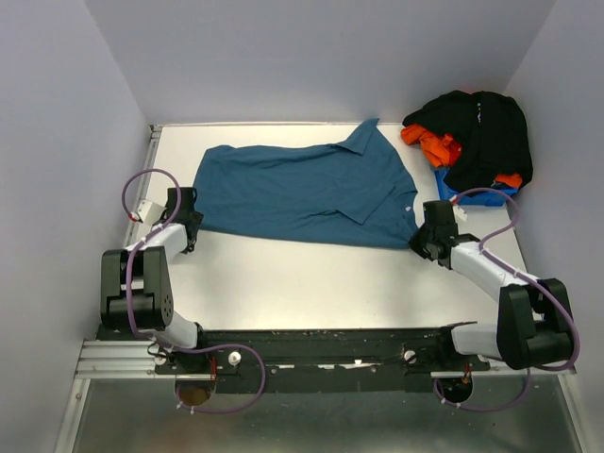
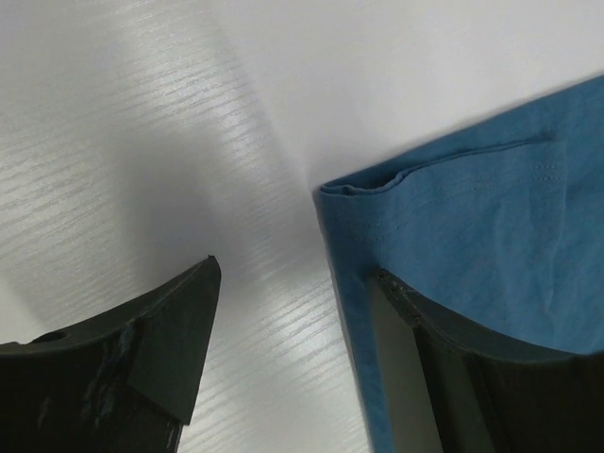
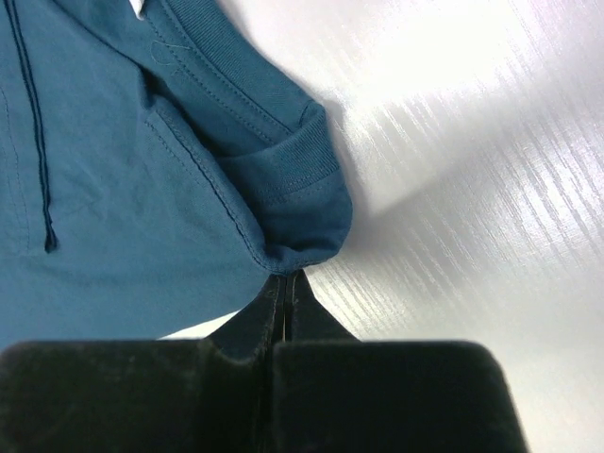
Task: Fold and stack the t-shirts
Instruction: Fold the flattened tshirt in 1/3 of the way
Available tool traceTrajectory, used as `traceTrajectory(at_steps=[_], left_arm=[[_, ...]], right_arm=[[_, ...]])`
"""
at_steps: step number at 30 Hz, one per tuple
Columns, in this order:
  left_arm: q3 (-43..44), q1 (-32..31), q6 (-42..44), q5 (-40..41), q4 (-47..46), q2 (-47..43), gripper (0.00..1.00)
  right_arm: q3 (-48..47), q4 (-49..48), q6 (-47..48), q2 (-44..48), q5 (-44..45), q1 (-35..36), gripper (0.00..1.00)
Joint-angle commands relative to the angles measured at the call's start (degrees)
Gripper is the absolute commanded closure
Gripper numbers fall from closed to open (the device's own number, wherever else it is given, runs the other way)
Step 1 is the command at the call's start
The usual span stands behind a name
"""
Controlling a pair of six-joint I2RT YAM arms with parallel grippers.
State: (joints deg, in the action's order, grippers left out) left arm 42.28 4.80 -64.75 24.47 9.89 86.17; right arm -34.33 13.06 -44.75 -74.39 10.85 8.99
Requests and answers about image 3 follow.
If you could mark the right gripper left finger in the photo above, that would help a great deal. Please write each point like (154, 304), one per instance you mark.
(204, 395)

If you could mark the teal blue t shirt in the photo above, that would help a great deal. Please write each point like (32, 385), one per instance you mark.
(155, 170)

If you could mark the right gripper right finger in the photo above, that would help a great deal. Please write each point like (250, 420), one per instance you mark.
(335, 393)

